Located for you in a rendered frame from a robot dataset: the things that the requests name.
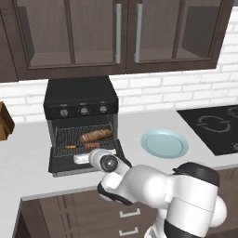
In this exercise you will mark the black toaster oven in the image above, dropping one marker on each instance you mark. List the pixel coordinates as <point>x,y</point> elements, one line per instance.
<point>79,93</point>

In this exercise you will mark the dark brown plain cupboard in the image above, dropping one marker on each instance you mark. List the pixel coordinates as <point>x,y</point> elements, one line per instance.
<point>5,62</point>

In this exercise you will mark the dark brown drawer front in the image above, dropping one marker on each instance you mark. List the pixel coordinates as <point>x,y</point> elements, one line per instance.
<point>93,231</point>
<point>86,207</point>

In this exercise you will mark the brown wooden knife block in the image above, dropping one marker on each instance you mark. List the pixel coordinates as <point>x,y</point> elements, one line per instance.
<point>4,124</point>

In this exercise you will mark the pale blue plate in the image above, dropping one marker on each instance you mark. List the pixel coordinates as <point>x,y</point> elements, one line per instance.
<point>164,144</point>

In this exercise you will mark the dark brown lower cupboard door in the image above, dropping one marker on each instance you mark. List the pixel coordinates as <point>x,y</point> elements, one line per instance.
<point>40,218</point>

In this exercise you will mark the dark glass cupboard door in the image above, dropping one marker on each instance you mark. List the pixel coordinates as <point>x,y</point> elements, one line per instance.
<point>21,71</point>
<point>173,65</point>

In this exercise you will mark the round toaster oven knob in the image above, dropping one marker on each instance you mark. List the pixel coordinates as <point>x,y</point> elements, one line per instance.
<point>64,112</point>
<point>103,108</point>
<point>84,110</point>

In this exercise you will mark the brown baguette bread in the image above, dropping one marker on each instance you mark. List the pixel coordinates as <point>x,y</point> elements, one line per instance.
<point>96,135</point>

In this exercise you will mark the black toaster oven door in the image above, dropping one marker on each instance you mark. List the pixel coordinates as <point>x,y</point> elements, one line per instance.
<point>63,162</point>

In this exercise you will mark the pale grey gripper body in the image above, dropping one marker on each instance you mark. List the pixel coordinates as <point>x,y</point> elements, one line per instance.
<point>81,159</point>

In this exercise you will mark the kebab skewer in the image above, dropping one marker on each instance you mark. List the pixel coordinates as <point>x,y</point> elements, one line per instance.
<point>90,145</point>

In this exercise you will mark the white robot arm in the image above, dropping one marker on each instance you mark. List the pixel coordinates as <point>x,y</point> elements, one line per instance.
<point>189,198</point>

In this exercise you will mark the black hob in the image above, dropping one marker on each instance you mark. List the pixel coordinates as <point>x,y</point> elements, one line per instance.
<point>214,130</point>

